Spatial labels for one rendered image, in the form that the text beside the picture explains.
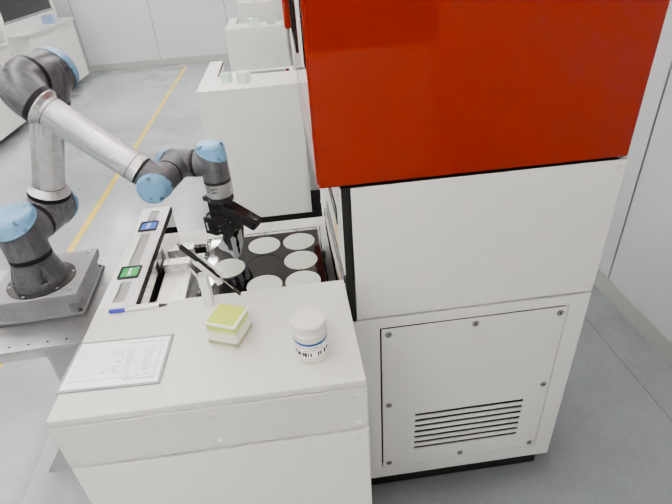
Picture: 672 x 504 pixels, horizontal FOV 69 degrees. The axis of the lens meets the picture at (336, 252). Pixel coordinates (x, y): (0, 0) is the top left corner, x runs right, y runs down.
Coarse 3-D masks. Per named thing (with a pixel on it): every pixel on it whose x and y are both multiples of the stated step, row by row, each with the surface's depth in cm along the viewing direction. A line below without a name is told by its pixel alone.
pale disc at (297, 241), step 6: (294, 234) 160; (300, 234) 160; (306, 234) 160; (288, 240) 157; (294, 240) 157; (300, 240) 157; (306, 240) 157; (312, 240) 156; (288, 246) 154; (294, 246) 154; (300, 246) 154; (306, 246) 154
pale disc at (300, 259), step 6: (294, 252) 151; (300, 252) 151; (306, 252) 151; (312, 252) 150; (288, 258) 148; (294, 258) 148; (300, 258) 148; (306, 258) 148; (312, 258) 148; (288, 264) 146; (294, 264) 145; (300, 264) 145; (306, 264) 145; (312, 264) 145
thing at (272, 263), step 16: (224, 256) 152; (240, 256) 151; (256, 256) 150; (272, 256) 150; (320, 256) 148; (256, 272) 143; (272, 272) 143; (288, 272) 142; (320, 272) 141; (224, 288) 138; (240, 288) 137
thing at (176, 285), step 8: (176, 272) 149; (184, 272) 149; (168, 280) 146; (176, 280) 146; (184, 280) 145; (192, 280) 149; (160, 288) 143; (168, 288) 143; (176, 288) 142; (184, 288) 142; (160, 296) 140; (168, 296) 139; (176, 296) 139; (184, 296) 139
